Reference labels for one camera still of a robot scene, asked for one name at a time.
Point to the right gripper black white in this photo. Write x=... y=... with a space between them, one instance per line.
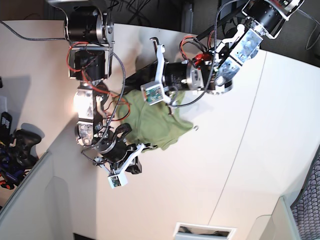
x=116 y=152

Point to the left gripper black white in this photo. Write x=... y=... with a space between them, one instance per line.
x=177 y=76

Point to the green t-shirt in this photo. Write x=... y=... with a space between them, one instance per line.
x=152 y=124

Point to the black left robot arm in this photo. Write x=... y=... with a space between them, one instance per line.
x=208 y=65

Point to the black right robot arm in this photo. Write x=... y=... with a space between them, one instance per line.
x=105 y=118

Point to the black game controller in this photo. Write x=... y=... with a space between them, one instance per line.
x=21 y=152

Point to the blue orange clamp tools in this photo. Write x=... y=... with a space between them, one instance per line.
x=11 y=171

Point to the white paper sheet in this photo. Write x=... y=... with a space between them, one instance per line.
x=3 y=104

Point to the black remote control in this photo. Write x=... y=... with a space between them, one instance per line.
x=5 y=124

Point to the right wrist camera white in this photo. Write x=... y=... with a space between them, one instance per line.
x=117 y=180

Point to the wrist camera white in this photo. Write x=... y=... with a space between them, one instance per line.
x=152 y=92
x=117 y=180

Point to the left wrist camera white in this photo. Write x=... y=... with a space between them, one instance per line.
x=152 y=92

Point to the aluminium frame post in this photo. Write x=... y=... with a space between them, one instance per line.
x=187 y=15

